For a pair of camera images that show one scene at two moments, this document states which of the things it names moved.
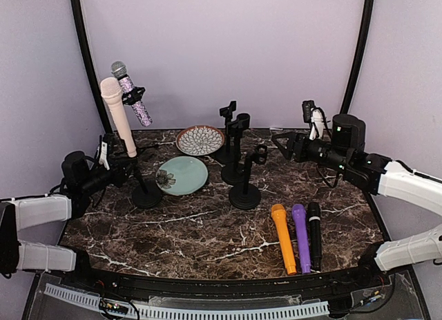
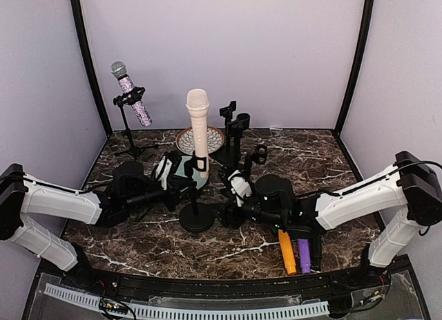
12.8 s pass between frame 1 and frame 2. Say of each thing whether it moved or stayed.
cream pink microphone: moved
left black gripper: moved
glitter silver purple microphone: stayed
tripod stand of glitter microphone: stayed
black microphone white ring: stayed
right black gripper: moved
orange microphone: stayed
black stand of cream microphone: moved
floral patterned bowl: stayed
